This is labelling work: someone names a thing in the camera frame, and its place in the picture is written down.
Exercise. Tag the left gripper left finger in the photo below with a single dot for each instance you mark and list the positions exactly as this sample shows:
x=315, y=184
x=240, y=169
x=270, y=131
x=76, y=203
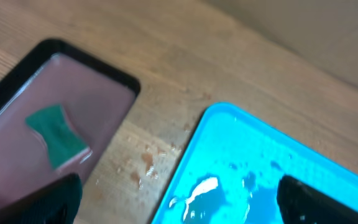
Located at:
x=57, y=202

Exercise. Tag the teal plastic serving tray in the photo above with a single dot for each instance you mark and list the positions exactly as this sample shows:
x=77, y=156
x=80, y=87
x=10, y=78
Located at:
x=230, y=170

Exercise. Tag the brown cardboard backdrop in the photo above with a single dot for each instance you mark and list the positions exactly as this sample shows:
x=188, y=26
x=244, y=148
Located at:
x=323, y=32

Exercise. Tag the green and pink sponge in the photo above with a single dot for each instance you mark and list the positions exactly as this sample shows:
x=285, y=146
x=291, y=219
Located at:
x=63, y=144

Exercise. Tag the black tray with maroon liquid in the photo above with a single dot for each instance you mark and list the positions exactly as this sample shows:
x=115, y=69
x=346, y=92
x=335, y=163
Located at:
x=93, y=96

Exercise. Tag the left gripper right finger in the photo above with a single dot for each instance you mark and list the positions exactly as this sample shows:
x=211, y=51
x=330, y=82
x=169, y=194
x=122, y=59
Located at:
x=301, y=204

